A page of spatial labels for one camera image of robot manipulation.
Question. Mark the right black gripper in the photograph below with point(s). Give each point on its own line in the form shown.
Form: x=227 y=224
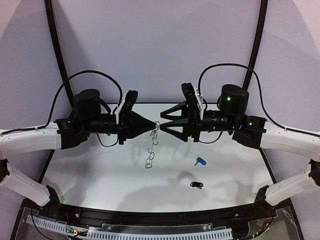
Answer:
x=191 y=121

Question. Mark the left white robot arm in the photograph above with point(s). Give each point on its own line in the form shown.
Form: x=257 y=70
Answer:
x=90 y=115

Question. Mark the right black frame post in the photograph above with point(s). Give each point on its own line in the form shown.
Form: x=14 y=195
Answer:
x=258 y=34

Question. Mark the white slotted cable duct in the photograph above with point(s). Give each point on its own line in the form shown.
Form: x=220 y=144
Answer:
x=126 y=232

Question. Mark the left black frame post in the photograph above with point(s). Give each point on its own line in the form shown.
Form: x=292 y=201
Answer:
x=55 y=39

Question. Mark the metal disc keyring with rings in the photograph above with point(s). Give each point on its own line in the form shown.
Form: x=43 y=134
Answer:
x=154 y=142

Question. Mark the black front aluminium rail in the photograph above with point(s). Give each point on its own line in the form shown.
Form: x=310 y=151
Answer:
x=97 y=217

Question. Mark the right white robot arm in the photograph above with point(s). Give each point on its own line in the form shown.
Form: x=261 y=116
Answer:
x=257 y=133

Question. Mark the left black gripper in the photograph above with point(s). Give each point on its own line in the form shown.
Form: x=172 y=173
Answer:
x=124 y=126

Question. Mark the black tagged key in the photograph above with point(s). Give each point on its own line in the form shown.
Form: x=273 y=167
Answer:
x=196 y=184

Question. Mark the black frame post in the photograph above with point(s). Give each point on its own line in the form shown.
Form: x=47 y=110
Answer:
x=55 y=39
x=258 y=34

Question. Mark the blue tagged silver key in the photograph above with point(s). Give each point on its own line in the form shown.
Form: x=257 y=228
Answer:
x=200 y=160

